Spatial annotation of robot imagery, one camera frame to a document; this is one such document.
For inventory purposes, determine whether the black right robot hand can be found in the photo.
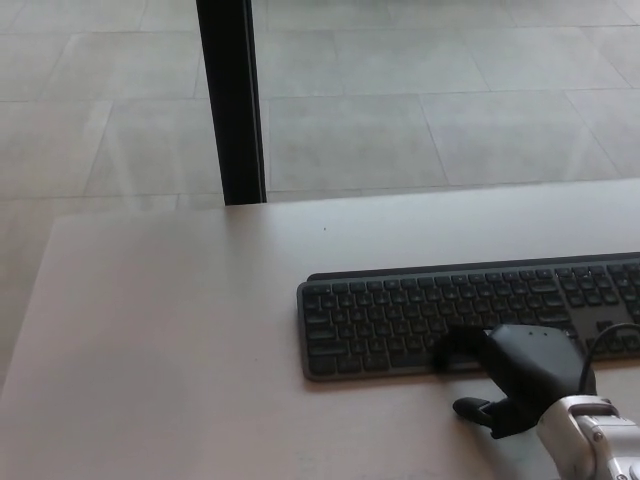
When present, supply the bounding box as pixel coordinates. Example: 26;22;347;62
430;323;598;440

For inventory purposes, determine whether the black wireless keyboard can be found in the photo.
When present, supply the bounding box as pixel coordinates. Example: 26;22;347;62
296;252;640;384

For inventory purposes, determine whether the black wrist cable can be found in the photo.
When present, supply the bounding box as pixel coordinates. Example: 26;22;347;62
578;323;640;392

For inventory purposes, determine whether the black vertical metal post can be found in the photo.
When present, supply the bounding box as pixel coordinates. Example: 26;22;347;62
195;0;268;207

